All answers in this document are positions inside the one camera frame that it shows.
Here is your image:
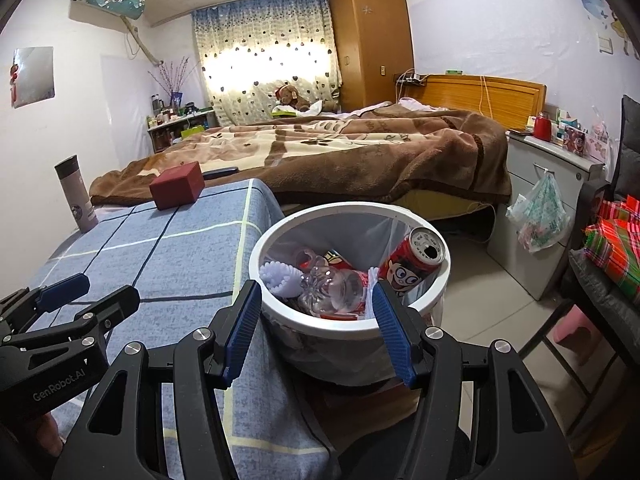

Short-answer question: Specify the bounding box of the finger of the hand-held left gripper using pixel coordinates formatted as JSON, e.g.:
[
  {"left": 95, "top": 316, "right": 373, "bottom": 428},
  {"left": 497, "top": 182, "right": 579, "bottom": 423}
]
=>
[
  {"left": 0, "top": 284, "right": 141, "bottom": 356},
  {"left": 0, "top": 272, "right": 91, "bottom": 333}
]

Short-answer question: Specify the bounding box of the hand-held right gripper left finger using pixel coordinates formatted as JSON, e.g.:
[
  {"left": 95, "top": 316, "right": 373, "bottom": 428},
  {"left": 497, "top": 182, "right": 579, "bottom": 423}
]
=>
[{"left": 52, "top": 279, "right": 263, "bottom": 480}]

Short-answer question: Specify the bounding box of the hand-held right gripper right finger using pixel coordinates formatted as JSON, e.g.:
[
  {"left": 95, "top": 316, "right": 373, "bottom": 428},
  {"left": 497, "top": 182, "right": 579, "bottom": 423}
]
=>
[{"left": 371, "top": 279, "right": 586, "bottom": 480}]

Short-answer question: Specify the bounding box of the white ribbed foam sleeve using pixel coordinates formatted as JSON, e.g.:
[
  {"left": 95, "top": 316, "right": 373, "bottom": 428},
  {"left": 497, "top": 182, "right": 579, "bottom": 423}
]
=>
[{"left": 259, "top": 261, "right": 303, "bottom": 301}]

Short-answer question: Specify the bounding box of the red cartoon drink can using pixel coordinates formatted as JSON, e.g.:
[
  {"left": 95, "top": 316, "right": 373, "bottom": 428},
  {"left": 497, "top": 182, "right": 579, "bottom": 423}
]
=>
[{"left": 377, "top": 226, "right": 447, "bottom": 296}]

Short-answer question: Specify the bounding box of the white round trash bin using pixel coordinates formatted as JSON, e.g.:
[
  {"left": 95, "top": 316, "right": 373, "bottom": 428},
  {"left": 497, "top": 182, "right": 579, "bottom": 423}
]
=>
[{"left": 248, "top": 201, "right": 452, "bottom": 388}]

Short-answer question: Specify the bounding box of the clear bottle with red label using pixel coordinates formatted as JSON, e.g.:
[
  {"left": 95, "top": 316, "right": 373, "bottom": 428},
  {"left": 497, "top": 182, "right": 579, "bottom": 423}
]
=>
[{"left": 298, "top": 267, "right": 368, "bottom": 316}]

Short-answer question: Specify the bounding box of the person's left hand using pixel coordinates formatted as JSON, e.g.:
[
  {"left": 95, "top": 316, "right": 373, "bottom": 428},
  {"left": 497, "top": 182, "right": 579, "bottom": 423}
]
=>
[{"left": 30, "top": 410, "right": 66, "bottom": 461}]

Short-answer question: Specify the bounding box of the grey thermos bottle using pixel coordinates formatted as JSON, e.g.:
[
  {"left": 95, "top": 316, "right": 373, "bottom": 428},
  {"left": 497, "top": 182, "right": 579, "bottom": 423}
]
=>
[{"left": 54, "top": 155, "right": 99, "bottom": 234}]

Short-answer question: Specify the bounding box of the red box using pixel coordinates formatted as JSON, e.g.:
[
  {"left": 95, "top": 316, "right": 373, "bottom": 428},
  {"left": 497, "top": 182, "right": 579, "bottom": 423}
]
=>
[{"left": 149, "top": 161, "right": 206, "bottom": 211}]

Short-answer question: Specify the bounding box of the grey nightstand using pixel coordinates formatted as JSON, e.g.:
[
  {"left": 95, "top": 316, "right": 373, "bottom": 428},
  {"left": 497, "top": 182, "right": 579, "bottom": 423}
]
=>
[{"left": 487, "top": 127, "right": 613, "bottom": 301}]

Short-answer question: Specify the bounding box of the pink stool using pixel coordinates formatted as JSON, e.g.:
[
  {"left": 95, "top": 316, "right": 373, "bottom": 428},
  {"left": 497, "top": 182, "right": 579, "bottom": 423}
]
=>
[{"left": 555, "top": 305, "right": 601, "bottom": 366}]

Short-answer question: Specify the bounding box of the brown patterned blanket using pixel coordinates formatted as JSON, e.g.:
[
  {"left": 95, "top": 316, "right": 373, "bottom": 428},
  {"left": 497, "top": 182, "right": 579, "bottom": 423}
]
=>
[{"left": 90, "top": 102, "right": 513, "bottom": 221}]

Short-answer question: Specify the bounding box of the white cluttered shelf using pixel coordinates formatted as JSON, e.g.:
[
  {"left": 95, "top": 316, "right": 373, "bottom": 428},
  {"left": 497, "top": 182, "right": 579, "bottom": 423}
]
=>
[{"left": 146, "top": 109, "right": 218, "bottom": 153}]

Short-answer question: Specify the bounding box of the hanging plastic bag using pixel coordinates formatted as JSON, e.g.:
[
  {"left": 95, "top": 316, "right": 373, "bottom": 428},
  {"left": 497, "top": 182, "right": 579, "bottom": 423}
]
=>
[{"left": 506, "top": 170, "right": 571, "bottom": 254}]

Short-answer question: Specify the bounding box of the black chair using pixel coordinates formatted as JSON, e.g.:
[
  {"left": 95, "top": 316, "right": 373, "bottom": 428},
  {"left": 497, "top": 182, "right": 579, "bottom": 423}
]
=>
[{"left": 517, "top": 95, "right": 640, "bottom": 436}]

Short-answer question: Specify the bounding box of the vase with bare branches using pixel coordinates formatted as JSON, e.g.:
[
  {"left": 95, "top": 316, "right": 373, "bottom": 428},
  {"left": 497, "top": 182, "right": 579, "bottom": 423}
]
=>
[{"left": 147, "top": 57, "right": 193, "bottom": 108}]

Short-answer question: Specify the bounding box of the brown teddy bear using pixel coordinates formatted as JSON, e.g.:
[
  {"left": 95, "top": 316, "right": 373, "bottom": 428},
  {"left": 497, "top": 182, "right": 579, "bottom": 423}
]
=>
[{"left": 275, "top": 85, "right": 311, "bottom": 111}]

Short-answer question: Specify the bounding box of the colourful plaid fabric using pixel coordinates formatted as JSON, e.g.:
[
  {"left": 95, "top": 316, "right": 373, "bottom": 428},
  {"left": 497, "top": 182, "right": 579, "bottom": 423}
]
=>
[{"left": 584, "top": 199, "right": 640, "bottom": 306}]

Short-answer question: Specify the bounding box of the wooden bed headboard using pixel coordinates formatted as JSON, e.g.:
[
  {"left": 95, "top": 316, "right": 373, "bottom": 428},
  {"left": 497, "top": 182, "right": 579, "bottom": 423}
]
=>
[{"left": 400, "top": 74, "right": 547, "bottom": 131}]

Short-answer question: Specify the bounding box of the wrapped air conditioner pipe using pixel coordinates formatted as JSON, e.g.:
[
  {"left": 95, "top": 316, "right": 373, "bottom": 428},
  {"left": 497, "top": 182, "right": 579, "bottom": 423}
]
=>
[{"left": 120, "top": 17, "right": 166, "bottom": 68}]

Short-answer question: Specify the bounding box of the heart print curtain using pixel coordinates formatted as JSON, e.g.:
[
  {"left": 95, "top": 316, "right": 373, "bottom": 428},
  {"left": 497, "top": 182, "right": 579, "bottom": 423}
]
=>
[{"left": 191, "top": 0, "right": 343, "bottom": 128}]

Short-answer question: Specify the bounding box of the wooden wardrobe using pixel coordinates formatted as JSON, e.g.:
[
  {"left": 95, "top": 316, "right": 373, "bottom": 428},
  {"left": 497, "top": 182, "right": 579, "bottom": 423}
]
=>
[{"left": 328, "top": 0, "right": 416, "bottom": 113}]

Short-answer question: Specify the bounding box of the silver wall mirror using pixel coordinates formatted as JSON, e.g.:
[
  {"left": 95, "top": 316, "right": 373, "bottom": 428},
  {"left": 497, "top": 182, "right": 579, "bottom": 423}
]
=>
[{"left": 12, "top": 46, "right": 55, "bottom": 108}]

